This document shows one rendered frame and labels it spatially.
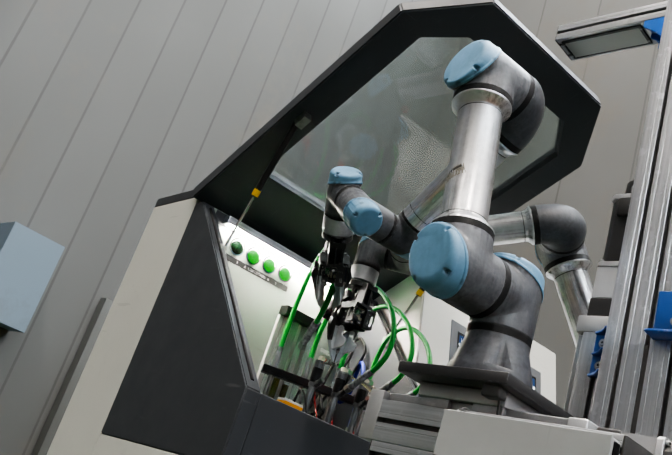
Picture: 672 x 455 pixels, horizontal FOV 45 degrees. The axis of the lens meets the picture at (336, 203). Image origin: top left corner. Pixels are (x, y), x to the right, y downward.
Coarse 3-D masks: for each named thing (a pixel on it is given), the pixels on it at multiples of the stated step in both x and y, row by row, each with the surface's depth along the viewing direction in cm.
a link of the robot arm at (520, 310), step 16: (512, 256) 142; (512, 272) 139; (528, 272) 141; (512, 288) 138; (528, 288) 140; (496, 304) 137; (512, 304) 138; (528, 304) 140; (480, 320) 139; (496, 320) 138; (512, 320) 138; (528, 320) 139
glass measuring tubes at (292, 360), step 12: (288, 312) 232; (300, 312) 235; (276, 324) 233; (300, 324) 237; (276, 336) 232; (288, 336) 233; (300, 336) 235; (312, 336) 237; (276, 348) 229; (288, 348) 231; (264, 360) 228; (288, 360) 234; (300, 360) 236; (300, 372) 233; (264, 384) 225; (276, 384) 228; (288, 384) 230; (276, 396) 230; (288, 396) 232
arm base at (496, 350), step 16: (464, 336) 143; (480, 336) 138; (496, 336) 137; (512, 336) 137; (528, 336) 139; (464, 352) 137; (480, 352) 135; (496, 352) 135; (512, 352) 135; (528, 352) 138; (480, 368) 133; (496, 368) 133; (512, 368) 133; (528, 368) 136; (528, 384) 135
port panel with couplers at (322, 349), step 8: (320, 344) 242; (320, 352) 242; (328, 352) 244; (328, 360) 244; (312, 368) 240; (328, 368) 243; (336, 368) 245; (328, 384) 243; (304, 400) 236; (312, 408) 238
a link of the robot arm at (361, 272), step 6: (354, 264) 210; (360, 264) 209; (354, 270) 209; (360, 270) 208; (366, 270) 208; (372, 270) 209; (354, 276) 208; (360, 276) 208; (366, 276) 208; (372, 276) 208; (378, 276) 211; (366, 282) 208; (372, 282) 208
